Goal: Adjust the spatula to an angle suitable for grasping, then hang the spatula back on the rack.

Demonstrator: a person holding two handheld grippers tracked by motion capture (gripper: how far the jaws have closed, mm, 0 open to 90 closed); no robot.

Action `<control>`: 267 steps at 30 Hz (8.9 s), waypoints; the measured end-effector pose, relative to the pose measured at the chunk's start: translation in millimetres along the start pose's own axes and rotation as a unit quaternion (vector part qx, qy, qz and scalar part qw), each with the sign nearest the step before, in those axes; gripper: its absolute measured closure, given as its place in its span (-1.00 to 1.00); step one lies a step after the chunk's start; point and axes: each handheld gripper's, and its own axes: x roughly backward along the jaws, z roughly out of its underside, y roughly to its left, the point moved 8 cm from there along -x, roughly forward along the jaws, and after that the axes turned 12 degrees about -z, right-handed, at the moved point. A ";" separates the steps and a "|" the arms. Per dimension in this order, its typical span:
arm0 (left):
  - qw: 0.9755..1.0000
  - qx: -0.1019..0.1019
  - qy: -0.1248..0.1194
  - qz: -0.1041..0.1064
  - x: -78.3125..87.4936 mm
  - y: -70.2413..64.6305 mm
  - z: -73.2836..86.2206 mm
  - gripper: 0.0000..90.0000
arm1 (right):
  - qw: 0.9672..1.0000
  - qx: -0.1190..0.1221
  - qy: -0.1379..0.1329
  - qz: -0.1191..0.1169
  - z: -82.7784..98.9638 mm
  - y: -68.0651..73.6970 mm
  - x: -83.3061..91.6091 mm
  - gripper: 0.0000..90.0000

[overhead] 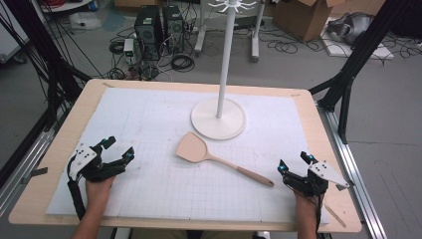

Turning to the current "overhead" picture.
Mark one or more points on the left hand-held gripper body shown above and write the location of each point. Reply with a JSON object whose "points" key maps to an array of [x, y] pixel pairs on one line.
{"points": [[99, 167]]}

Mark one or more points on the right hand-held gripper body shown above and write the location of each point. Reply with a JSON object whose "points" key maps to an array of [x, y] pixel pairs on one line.
{"points": [[312, 184]]}

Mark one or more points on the wooden spatula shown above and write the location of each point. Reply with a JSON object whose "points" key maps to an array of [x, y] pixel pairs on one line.
{"points": [[194, 149]]}

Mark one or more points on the white hook stand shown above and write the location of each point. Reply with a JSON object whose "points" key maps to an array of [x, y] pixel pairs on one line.
{"points": [[219, 118]]}

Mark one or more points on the person's right hand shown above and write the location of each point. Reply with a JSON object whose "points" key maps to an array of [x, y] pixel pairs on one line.
{"points": [[305, 205]]}

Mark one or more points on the person's left hand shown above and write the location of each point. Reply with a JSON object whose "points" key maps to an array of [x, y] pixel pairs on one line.
{"points": [[98, 192]]}

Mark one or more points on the thin wooden stick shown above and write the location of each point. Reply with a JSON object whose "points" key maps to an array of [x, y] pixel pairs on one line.
{"points": [[335, 215]]}

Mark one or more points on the white grid mat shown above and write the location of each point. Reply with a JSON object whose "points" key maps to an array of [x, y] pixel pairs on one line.
{"points": [[185, 189]]}

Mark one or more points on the small white power box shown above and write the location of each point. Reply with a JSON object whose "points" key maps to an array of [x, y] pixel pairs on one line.
{"points": [[128, 47]]}

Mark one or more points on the black computer tower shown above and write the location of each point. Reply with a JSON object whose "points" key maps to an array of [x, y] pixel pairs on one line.
{"points": [[173, 28], [148, 31]]}

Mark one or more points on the white foam board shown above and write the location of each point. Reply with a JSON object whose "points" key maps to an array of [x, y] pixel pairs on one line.
{"points": [[361, 51]]}

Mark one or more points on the clear plastic bag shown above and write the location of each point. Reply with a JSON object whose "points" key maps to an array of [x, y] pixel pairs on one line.
{"points": [[84, 20]]}

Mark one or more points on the white stand leg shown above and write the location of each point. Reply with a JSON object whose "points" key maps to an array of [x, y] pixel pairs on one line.
{"points": [[200, 31], [256, 36]]}

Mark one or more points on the grey bag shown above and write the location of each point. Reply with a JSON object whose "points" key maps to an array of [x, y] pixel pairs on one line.
{"points": [[351, 28]]}

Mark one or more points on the large cardboard box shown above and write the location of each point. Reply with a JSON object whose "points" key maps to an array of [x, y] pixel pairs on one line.
{"points": [[303, 18]]}

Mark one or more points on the white round table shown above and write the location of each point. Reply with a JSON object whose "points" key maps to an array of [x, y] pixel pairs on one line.
{"points": [[64, 6]]}

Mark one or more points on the aluminium rail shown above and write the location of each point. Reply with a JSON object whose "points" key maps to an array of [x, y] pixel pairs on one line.
{"points": [[23, 166], [358, 179]]}

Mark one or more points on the grey metal bracket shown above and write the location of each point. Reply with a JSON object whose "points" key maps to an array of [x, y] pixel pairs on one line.
{"points": [[35, 174]]}

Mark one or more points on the black metal frame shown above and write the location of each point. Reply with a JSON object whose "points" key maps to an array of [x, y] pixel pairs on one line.
{"points": [[358, 56], [49, 59]]}

